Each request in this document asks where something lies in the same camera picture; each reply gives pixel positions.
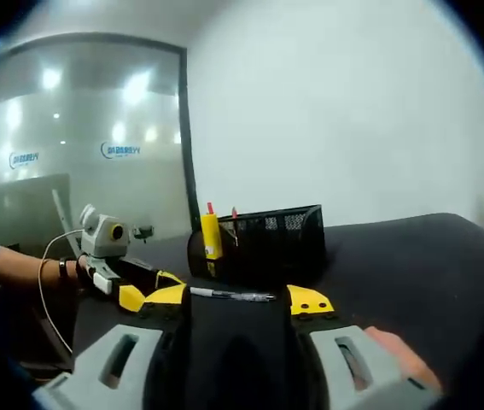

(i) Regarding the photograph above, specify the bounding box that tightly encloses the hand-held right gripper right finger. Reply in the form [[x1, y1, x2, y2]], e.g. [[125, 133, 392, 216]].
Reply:
[[239, 284, 443, 410]]

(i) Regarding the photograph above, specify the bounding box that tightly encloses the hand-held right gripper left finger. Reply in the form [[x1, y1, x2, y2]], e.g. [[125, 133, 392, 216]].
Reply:
[[32, 284, 242, 410]]

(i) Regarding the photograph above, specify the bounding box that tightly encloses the yellow glue stick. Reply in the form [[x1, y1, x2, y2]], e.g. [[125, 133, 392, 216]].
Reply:
[[200, 213, 225, 277]]

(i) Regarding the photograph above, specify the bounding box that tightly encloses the clear black pen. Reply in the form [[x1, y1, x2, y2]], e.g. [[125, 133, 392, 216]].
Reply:
[[189, 286, 277, 302]]

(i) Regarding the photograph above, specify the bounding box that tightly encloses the black mesh holder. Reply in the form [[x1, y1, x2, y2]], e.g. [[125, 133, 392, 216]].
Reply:
[[186, 204, 327, 286]]

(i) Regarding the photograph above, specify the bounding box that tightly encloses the person's left hand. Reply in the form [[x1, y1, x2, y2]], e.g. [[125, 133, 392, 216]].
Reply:
[[74, 254, 96, 291]]

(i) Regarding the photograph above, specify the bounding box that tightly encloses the person's right hand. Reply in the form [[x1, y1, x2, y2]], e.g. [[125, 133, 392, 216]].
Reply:
[[364, 326, 444, 392]]

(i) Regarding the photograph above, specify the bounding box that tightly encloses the black office chair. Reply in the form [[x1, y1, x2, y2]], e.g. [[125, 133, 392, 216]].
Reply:
[[132, 224, 155, 243]]

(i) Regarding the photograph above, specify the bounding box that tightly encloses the blue logo sticker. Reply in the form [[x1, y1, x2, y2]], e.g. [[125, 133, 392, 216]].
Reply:
[[100, 141, 143, 160], [9, 151, 40, 170]]

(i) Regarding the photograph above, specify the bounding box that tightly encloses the dark computer monitor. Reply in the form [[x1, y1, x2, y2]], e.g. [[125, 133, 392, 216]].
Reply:
[[0, 173, 72, 257]]

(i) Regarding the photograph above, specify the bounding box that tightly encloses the white cable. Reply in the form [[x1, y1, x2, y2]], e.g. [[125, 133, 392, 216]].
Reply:
[[38, 229, 85, 355]]

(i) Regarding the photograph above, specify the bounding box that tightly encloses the black partition frame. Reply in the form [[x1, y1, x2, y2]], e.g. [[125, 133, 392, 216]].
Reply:
[[0, 31, 200, 240]]

